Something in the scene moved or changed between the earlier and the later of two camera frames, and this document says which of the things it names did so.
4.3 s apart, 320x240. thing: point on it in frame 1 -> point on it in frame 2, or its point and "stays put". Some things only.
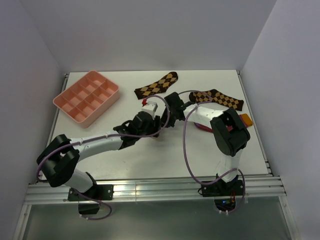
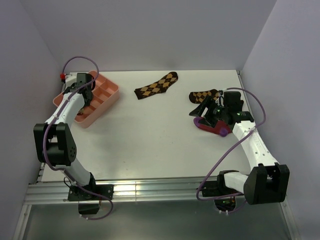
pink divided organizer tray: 88,98 stays put
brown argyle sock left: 158,87 stays put
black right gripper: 163,120 -> 198,111
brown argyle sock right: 215,96 stays put
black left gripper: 155,126 -> 87,104
